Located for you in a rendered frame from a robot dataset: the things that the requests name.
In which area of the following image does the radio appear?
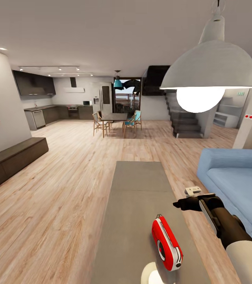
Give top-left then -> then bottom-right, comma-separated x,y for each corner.
152,216 -> 183,271

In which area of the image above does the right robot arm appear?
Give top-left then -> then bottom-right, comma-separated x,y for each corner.
173,187 -> 252,284

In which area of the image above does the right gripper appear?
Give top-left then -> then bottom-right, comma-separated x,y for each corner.
173,197 -> 198,211

